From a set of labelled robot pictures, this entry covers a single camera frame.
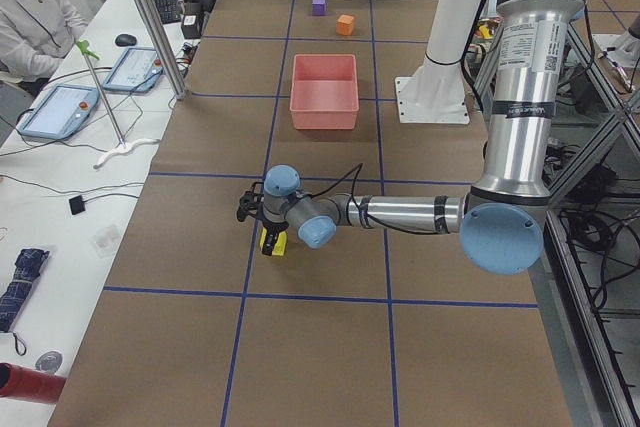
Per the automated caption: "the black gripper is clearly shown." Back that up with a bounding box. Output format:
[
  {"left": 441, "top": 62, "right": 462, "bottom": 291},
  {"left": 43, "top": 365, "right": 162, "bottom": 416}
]
[{"left": 261, "top": 218, "right": 288, "bottom": 255}]

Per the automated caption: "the yellow foam block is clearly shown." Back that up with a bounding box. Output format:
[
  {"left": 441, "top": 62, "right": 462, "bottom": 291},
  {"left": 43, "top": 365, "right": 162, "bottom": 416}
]
[{"left": 259, "top": 228, "right": 287, "bottom": 256}]

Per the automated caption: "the orange foam block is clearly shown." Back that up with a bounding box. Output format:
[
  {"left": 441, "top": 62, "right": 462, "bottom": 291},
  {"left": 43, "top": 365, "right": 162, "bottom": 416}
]
[{"left": 336, "top": 14, "right": 355, "bottom": 36}]

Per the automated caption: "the purple foam block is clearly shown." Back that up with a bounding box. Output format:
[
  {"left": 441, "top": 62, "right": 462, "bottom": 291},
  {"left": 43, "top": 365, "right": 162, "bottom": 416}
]
[{"left": 311, "top": 0, "right": 327, "bottom": 16}]

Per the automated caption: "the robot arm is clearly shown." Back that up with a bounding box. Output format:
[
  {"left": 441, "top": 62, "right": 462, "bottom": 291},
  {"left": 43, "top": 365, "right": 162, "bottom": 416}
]
[{"left": 257, "top": 0, "right": 586, "bottom": 275}]

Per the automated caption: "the pink plastic bin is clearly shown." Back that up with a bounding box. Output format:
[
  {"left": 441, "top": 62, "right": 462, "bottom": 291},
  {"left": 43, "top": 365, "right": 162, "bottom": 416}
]
[{"left": 290, "top": 54, "right": 359, "bottom": 130}]

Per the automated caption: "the small black square device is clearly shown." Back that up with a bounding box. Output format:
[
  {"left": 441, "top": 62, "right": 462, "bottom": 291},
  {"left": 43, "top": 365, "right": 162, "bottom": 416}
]
[{"left": 68, "top": 195, "right": 86, "bottom": 216}]

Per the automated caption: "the far teach pendant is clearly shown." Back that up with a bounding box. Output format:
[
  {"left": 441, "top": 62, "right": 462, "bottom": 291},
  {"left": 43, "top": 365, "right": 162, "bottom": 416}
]
[{"left": 102, "top": 47, "right": 163, "bottom": 94}]

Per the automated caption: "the teach pendant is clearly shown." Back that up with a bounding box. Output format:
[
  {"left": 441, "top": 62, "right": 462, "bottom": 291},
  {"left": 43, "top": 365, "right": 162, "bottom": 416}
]
[
  {"left": 17, "top": 84, "right": 99, "bottom": 140},
  {"left": 102, "top": 47, "right": 163, "bottom": 94}
]

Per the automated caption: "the black box with label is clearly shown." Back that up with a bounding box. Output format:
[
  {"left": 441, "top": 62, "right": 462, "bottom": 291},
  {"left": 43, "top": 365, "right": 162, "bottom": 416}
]
[{"left": 181, "top": 2, "right": 203, "bottom": 40}]

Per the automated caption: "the folded blue umbrella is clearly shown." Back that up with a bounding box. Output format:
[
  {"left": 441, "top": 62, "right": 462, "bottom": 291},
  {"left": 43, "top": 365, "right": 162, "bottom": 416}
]
[{"left": 1, "top": 248, "right": 50, "bottom": 356}]

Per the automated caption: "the near teach pendant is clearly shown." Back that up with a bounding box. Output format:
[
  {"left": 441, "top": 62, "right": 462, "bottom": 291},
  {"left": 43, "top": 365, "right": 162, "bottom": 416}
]
[{"left": 17, "top": 84, "right": 99, "bottom": 140}]

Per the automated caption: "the black computer mouse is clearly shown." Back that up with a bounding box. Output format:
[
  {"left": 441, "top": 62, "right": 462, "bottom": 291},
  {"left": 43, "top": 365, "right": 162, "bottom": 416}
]
[{"left": 114, "top": 33, "right": 138, "bottom": 47}]

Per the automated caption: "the round metal lid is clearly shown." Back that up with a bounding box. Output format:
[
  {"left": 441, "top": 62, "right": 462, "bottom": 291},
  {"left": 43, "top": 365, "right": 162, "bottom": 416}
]
[{"left": 35, "top": 351, "right": 63, "bottom": 374}]

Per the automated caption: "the black keyboard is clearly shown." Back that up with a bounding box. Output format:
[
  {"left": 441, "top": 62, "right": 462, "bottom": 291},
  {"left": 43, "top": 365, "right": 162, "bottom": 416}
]
[{"left": 153, "top": 0, "right": 181, "bottom": 24}]

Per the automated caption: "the metal rod with hook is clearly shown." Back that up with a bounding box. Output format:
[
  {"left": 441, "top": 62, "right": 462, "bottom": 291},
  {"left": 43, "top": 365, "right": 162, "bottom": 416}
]
[{"left": 75, "top": 40, "right": 160, "bottom": 170}]

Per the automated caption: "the red cylinder bottle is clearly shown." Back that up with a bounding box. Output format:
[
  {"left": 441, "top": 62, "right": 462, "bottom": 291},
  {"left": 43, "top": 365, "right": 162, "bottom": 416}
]
[{"left": 0, "top": 363, "right": 66, "bottom": 405}]

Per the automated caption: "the seated person in white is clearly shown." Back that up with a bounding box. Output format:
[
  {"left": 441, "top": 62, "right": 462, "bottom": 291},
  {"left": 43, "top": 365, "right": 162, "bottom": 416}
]
[{"left": 1, "top": 0, "right": 87, "bottom": 82}]

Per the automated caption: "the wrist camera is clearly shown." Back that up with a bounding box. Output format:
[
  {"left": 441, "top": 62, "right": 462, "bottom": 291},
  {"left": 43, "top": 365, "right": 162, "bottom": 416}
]
[{"left": 236, "top": 190, "right": 263, "bottom": 222}]

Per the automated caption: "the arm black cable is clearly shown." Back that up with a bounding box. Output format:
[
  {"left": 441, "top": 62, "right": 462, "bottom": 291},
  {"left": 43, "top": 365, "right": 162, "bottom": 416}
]
[{"left": 299, "top": 162, "right": 451, "bottom": 236}]

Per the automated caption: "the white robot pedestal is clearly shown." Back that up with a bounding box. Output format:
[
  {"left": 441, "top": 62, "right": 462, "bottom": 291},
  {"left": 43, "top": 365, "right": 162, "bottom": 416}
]
[{"left": 395, "top": 0, "right": 481, "bottom": 125}]

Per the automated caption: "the aluminium frame post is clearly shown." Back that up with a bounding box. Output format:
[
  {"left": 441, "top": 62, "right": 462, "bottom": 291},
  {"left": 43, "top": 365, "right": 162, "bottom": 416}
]
[{"left": 134, "top": 0, "right": 187, "bottom": 101}]

